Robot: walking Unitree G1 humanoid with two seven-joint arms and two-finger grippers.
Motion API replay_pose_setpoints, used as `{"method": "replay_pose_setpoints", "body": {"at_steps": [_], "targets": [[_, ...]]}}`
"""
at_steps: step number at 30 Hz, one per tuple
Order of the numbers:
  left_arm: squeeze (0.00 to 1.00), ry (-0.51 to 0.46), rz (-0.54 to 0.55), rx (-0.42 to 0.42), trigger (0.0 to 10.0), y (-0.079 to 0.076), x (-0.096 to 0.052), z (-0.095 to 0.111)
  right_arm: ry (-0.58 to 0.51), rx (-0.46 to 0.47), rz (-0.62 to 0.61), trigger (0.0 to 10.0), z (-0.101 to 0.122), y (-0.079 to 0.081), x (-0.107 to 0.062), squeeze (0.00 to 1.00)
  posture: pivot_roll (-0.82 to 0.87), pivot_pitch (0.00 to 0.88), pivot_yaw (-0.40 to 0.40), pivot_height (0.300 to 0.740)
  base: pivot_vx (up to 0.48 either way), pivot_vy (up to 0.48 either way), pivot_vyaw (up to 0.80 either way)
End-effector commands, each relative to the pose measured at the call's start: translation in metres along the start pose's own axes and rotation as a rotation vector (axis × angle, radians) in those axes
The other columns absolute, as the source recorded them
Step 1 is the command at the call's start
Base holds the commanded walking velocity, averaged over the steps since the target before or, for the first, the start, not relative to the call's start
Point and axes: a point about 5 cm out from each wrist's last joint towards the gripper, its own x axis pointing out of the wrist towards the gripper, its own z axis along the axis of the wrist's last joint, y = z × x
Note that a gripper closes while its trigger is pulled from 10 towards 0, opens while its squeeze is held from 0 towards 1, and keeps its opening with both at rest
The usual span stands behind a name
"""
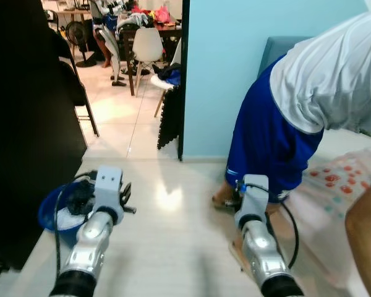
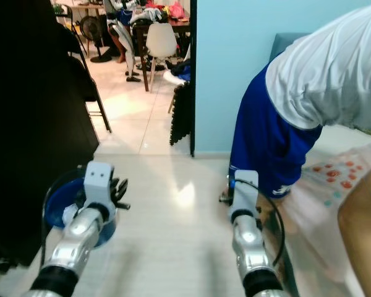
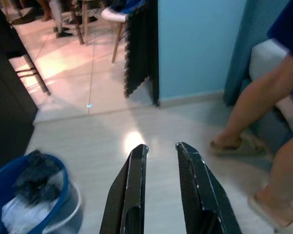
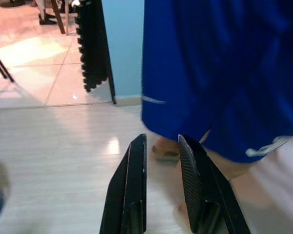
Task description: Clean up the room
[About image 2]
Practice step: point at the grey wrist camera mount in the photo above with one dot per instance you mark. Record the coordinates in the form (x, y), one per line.
(99, 182)
(245, 192)

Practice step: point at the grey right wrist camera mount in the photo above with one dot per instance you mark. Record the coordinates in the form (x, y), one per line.
(245, 192)

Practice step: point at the teal padded headboard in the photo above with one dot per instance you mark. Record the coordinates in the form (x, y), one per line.
(284, 43)

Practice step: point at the dark wooden table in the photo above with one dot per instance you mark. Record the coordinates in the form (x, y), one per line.
(182, 28)

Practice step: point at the person in white shirt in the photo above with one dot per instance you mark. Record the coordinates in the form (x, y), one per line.
(328, 68)

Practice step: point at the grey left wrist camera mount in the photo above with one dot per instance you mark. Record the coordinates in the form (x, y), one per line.
(99, 182)

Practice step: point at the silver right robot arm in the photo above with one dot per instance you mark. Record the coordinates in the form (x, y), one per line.
(250, 247)

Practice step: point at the black folding chair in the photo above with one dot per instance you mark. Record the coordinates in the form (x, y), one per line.
(89, 90)

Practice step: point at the black floor fan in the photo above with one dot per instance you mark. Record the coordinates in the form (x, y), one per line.
(94, 31)

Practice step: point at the white crumpled paper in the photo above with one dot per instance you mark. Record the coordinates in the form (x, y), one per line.
(71, 213)

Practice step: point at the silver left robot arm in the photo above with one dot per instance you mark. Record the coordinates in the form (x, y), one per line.
(74, 247)

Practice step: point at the seated person bare legs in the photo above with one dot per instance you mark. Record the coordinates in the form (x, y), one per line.
(119, 46)

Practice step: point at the pink dotted pillow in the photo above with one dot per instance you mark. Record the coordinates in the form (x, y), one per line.
(328, 179)

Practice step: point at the blue plastic waste bin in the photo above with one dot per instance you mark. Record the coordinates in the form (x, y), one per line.
(55, 216)

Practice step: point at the black foam puzzle mat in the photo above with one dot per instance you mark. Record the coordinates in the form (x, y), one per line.
(181, 114)

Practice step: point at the black door frame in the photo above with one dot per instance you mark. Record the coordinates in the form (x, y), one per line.
(192, 74)

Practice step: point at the white plastic chair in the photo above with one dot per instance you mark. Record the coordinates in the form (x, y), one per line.
(161, 38)

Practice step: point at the black room door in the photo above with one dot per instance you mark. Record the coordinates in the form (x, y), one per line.
(25, 124)

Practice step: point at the blue clothes pile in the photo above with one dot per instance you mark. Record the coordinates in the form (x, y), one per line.
(179, 71)

